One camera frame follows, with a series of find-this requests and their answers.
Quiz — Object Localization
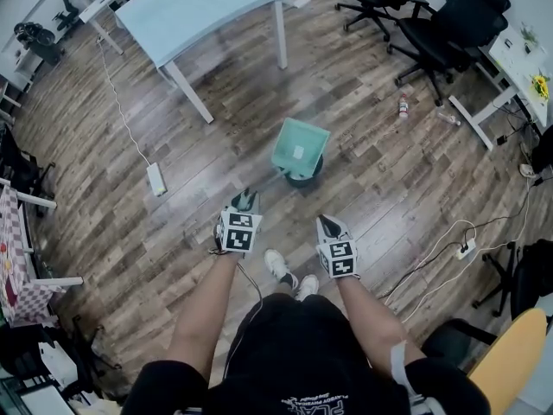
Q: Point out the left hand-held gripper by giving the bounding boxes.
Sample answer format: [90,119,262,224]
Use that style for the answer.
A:
[215,189,264,255]

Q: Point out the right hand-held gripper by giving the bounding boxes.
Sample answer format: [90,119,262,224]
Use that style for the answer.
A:
[315,214,361,281]

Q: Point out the black round trash bin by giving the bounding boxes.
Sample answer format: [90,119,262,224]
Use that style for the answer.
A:
[284,153,326,188]

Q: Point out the green dustpan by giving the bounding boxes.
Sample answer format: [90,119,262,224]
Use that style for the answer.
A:
[270,117,332,180]

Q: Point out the person's left forearm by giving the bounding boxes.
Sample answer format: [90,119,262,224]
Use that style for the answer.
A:
[166,251,242,382]

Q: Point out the person's right forearm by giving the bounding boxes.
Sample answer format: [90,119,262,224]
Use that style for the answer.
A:
[335,274,428,380]

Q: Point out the person's right white sneaker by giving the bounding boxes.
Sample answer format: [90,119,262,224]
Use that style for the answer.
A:
[296,274,320,303]

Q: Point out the person's white sneaker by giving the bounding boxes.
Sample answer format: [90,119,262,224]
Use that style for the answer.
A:
[296,274,320,303]
[264,248,300,290]

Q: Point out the person's left white sneaker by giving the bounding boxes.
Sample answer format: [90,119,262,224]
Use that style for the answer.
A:
[264,248,300,290]

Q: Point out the person's black shorts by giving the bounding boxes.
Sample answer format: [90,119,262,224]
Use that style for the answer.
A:
[224,292,394,388]

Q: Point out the white power strip with plugs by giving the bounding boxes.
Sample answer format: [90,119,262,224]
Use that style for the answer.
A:
[454,237,478,261]

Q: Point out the clear plastic bottle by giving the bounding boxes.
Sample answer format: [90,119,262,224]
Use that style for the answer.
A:
[435,110,463,128]

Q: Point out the person's black t-shirt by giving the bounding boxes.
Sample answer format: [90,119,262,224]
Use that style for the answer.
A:
[123,359,492,415]

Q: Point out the black swivel chair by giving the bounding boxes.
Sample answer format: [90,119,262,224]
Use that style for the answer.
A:
[470,239,553,319]

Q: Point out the light blue top table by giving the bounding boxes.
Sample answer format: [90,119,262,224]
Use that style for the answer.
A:
[113,0,292,125]

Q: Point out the yellow wooden chair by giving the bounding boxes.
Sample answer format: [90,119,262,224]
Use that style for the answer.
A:
[421,308,550,415]

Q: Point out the black bag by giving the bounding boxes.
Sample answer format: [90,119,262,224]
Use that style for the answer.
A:
[530,125,553,175]

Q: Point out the pink checkered tablecloth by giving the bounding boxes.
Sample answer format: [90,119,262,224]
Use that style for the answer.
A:
[0,183,67,327]

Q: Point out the white standing desk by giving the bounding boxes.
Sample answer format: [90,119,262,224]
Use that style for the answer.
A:
[448,23,553,152]

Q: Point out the sunflower bouquet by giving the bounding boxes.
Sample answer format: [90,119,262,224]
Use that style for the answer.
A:
[530,73,553,102]

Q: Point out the small black office chair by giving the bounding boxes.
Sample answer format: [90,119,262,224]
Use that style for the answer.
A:
[51,0,82,33]

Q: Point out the black equipment pile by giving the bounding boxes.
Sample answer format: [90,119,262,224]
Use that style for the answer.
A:
[12,21,67,67]

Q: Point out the green plant in white vase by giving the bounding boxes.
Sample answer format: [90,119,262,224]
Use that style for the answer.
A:
[519,22,542,54]

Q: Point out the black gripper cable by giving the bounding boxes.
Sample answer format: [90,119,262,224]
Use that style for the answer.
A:
[222,259,264,380]

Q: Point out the white cable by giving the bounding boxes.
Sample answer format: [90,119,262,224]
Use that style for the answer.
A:
[383,219,477,307]
[400,188,533,324]

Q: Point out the white power cord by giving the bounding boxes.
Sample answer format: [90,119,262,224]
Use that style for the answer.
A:
[96,35,152,167]

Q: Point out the grey harness strap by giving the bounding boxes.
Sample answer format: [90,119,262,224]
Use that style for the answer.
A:
[390,339,427,410]

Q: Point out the thin black floor cable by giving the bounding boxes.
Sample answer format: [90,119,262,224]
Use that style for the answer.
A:
[463,179,537,251]

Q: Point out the white table frame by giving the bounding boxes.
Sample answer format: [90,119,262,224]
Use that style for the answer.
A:
[0,177,86,288]

